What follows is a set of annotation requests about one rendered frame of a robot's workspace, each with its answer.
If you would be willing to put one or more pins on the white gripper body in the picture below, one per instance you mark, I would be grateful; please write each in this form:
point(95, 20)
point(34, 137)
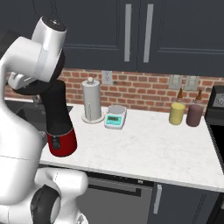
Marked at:
point(18, 80)

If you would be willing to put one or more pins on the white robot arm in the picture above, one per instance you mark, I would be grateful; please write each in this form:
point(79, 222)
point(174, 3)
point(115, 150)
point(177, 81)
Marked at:
point(17, 151)

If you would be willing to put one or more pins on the black and red blender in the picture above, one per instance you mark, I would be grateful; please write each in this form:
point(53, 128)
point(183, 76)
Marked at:
point(60, 128)

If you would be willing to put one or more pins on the white paper towel holder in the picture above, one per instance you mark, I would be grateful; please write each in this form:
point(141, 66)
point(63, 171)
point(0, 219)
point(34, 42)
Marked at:
point(92, 99)

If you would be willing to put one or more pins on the dark blue cupboard door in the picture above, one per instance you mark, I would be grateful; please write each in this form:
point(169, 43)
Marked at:
point(186, 32)
point(93, 32)

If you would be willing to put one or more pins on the teal kitchen scale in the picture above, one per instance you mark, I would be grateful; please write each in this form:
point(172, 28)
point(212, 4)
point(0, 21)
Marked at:
point(114, 119)

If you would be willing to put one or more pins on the grey dishwasher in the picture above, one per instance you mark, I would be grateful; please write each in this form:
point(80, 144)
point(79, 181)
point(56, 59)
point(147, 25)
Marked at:
point(116, 207)

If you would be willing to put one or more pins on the yellow squeeze bottle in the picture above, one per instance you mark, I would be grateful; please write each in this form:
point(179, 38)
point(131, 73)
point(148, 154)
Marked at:
point(176, 113)

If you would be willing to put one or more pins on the maroon squeeze bottle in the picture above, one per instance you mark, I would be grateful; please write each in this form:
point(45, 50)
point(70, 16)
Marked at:
point(194, 116)

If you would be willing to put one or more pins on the black stove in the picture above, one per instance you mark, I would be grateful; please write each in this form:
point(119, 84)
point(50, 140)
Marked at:
point(216, 110)

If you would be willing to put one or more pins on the dark blue lower cabinet door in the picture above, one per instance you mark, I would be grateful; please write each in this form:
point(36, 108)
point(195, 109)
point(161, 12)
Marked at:
point(183, 207)

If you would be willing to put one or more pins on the grey wall outlet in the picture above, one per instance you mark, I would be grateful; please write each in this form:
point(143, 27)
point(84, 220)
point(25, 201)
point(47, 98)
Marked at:
point(106, 77)

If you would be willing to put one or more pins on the grey wall switch plate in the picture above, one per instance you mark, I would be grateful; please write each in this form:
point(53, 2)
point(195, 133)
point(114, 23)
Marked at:
point(191, 83)
point(175, 82)

